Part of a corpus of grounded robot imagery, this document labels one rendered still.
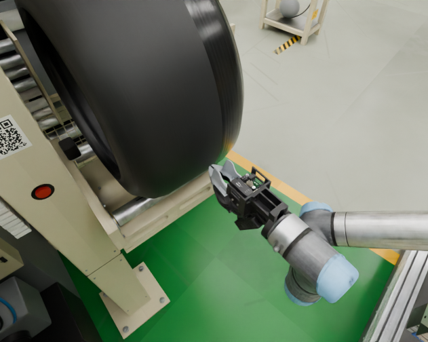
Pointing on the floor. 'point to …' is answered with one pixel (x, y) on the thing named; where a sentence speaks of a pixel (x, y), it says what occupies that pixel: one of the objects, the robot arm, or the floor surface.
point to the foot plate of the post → (153, 289)
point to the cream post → (55, 198)
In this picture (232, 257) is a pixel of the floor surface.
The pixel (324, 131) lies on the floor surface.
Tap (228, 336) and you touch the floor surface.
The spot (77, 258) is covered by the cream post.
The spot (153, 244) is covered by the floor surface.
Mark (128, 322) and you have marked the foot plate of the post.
